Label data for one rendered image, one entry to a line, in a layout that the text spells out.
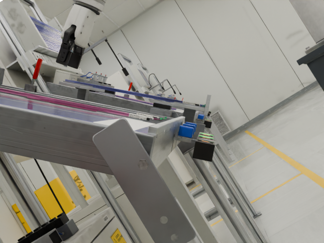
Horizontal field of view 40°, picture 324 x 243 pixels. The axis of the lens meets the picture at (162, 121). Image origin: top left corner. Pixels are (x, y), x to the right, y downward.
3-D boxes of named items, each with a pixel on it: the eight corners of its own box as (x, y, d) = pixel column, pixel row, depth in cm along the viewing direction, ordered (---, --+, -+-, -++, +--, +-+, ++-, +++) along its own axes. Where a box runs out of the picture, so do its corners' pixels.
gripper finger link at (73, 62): (77, 44, 127) (70, 66, 128) (74, 42, 124) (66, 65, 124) (87, 47, 127) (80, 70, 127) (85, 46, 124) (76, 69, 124)
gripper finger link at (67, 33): (77, 24, 118) (71, 44, 119) (67, 20, 111) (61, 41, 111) (81, 25, 118) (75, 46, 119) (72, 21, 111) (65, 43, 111)
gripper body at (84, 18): (80, 5, 124) (67, 42, 125) (69, -5, 114) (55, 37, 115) (105, 13, 124) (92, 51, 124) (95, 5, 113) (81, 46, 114)
